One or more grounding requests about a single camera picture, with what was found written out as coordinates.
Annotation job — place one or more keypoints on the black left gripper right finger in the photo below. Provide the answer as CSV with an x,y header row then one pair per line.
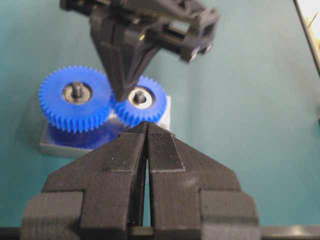
x,y
194,197

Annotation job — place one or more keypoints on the steel threaded shaft with collar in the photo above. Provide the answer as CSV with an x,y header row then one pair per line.
x,y
139,97

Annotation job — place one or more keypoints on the small blue plastic gear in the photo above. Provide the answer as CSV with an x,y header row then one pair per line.
x,y
132,114

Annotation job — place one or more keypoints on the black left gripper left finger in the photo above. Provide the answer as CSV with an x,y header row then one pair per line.
x,y
95,197

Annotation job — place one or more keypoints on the steel threaded shaft under gear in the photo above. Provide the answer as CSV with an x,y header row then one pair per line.
x,y
77,90

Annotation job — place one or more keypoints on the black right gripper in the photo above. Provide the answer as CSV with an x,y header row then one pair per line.
x,y
184,27

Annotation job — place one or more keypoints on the clear acrylic base block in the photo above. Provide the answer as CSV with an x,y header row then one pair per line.
x,y
65,144

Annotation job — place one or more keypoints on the large blue plastic gear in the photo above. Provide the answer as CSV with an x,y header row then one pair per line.
x,y
63,112

